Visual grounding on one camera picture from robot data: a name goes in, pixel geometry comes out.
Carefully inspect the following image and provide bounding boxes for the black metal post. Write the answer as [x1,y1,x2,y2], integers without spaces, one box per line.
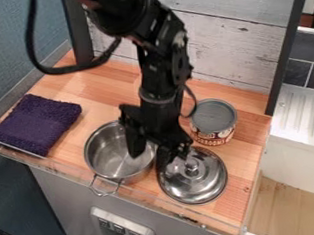
[60,0,97,67]
[256,0,314,117]

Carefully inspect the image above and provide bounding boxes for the silver lid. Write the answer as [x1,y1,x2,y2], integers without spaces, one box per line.
[153,144,231,208]

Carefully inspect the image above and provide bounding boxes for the black cable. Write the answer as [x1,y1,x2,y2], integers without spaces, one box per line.
[23,0,125,77]

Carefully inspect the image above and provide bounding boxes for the brown and white can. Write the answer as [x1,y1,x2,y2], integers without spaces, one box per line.
[186,97,242,149]

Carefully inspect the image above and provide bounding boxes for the silver pot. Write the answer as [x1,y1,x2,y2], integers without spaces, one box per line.
[80,117,165,199]

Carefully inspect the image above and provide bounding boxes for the purple cloth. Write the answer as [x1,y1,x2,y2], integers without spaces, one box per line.
[0,90,86,160]

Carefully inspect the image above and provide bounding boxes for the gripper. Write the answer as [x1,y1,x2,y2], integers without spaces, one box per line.
[115,97,197,173]

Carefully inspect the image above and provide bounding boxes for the white counter unit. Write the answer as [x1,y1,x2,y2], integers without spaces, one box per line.
[253,81,314,204]

